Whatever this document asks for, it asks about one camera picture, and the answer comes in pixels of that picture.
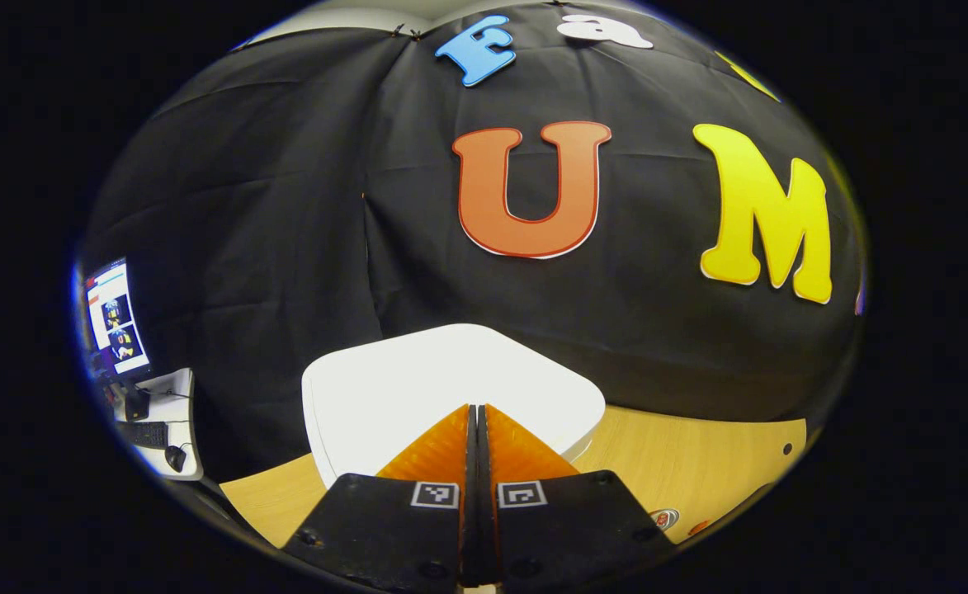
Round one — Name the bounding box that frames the computer monitor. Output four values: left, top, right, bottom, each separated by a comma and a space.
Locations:
79, 257, 156, 422

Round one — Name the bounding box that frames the black backdrop cloth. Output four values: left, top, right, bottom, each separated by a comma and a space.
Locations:
79, 0, 868, 483

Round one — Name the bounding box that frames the white side desk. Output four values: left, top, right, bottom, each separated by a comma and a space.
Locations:
112, 369, 204, 481

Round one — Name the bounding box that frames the white desktop garbage bin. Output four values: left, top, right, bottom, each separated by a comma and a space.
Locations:
302, 323, 607, 488

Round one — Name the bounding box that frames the black keyboard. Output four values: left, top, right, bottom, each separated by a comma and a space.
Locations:
116, 421, 169, 450

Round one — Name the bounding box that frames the wooden desktop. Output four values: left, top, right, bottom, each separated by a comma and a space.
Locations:
220, 404, 808, 549

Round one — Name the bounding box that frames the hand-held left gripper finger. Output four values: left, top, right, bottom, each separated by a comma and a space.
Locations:
477, 404, 678, 588
281, 404, 478, 588

